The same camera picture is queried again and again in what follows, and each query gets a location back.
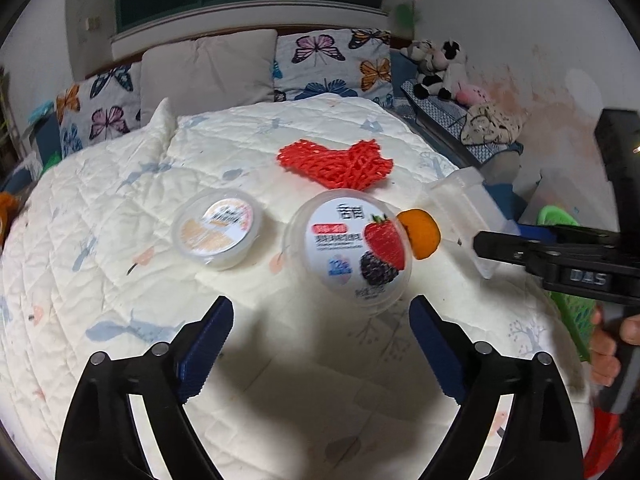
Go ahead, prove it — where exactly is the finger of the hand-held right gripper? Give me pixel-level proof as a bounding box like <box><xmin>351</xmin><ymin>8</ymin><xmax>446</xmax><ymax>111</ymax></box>
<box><xmin>517</xmin><ymin>224</ymin><xmax>621</xmax><ymax>253</ymax></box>
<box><xmin>474</xmin><ymin>231</ymin><xmax>556</xmax><ymax>276</ymax></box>

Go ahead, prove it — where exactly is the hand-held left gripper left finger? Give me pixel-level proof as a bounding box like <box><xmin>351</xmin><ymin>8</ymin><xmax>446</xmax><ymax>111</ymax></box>
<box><xmin>55</xmin><ymin>296</ymin><xmax>235</xmax><ymax>480</ymax></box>

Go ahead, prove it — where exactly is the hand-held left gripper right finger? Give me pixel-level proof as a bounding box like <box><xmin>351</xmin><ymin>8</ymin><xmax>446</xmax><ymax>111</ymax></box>
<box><xmin>409</xmin><ymin>295</ymin><xmax>586</xmax><ymax>480</ymax></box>

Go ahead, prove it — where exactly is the green plastic basket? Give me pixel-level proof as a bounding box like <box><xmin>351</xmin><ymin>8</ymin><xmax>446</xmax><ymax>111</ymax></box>
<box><xmin>537</xmin><ymin>204</ymin><xmax>601</xmax><ymax>363</ymax></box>

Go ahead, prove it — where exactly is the clear plastic box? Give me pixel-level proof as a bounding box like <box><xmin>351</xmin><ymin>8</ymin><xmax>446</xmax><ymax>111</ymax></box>
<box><xmin>425</xmin><ymin>167</ymin><xmax>521</xmax><ymax>281</ymax></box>

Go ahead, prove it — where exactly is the person's right hand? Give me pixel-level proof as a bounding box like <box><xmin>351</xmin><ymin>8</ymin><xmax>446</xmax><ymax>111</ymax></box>
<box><xmin>589</xmin><ymin>308</ymin><xmax>640</xmax><ymax>388</ymax></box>

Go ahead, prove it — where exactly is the orange mandarin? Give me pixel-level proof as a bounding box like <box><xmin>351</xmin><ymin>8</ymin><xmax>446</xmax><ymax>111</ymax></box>
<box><xmin>397</xmin><ymin>208</ymin><xmax>442</xmax><ymax>260</ymax></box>

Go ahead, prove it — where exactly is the white quilted bed cover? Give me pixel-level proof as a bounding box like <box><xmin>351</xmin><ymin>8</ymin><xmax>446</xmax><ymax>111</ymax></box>
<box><xmin>0</xmin><ymin>92</ymin><xmax>596</xmax><ymax>480</ymax></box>

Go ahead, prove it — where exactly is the spotted cream cloth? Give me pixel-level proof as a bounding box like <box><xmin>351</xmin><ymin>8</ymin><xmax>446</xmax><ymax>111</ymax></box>
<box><xmin>460</xmin><ymin>102</ymin><xmax>528</xmax><ymax>146</ymax></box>

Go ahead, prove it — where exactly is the small pudding cup orange lid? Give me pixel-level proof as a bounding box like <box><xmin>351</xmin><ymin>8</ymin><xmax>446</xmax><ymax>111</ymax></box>
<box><xmin>171</xmin><ymin>189</ymin><xmax>265</xmax><ymax>272</ymax></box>

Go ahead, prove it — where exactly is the yogurt cup strawberry lid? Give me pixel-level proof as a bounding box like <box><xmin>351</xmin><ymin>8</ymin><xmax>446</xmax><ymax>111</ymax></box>
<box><xmin>284</xmin><ymin>190</ymin><xmax>415</xmax><ymax>317</ymax></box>

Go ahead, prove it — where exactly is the blue bed sheet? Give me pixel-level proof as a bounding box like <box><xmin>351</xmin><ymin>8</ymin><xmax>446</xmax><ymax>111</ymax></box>
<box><xmin>390</xmin><ymin>50</ymin><xmax>523</xmax><ymax>166</ymax></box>

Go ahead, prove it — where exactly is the red plastic item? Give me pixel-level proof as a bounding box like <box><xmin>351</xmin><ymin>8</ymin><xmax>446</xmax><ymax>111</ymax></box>
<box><xmin>585</xmin><ymin>407</ymin><xmax>623</xmax><ymax>466</ymax></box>

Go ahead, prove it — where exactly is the red foam fruit net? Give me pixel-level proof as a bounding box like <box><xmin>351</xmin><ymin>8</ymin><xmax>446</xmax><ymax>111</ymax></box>
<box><xmin>276</xmin><ymin>138</ymin><xmax>395</xmax><ymax>193</ymax></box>

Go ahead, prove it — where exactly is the black and white plush cow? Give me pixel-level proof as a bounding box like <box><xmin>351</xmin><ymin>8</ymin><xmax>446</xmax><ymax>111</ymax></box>
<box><xmin>415</xmin><ymin>39</ymin><xmax>468</xmax><ymax>101</ymax></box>

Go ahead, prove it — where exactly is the grey plush toy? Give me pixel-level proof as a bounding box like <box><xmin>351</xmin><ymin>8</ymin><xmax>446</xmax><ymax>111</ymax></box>
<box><xmin>402</xmin><ymin>40</ymin><xmax>436</xmax><ymax>73</ymax></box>

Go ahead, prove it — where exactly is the orange plush toy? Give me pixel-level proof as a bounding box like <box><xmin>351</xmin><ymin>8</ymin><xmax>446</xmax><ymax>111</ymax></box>
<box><xmin>0</xmin><ymin>192</ymin><xmax>21</xmax><ymax>246</ymax></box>

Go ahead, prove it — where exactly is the large butterfly print pillow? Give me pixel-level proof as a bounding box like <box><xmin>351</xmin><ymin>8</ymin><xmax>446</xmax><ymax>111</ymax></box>
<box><xmin>274</xmin><ymin>27</ymin><xmax>393</xmax><ymax>108</ymax></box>

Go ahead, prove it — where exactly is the small butterfly print pillow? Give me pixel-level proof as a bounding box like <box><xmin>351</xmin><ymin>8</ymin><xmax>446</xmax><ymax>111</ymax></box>
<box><xmin>55</xmin><ymin>62</ymin><xmax>143</xmax><ymax>156</ymax></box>

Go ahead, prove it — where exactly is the beige pillow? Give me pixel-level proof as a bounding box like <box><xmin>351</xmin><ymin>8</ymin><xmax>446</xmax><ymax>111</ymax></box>
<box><xmin>140</xmin><ymin>29</ymin><xmax>278</xmax><ymax>116</ymax></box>

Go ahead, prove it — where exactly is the teal plastic item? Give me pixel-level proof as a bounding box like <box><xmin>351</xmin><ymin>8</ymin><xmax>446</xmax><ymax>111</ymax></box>
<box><xmin>27</xmin><ymin>101</ymin><xmax>55</xmax><ymax>123</ymax></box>

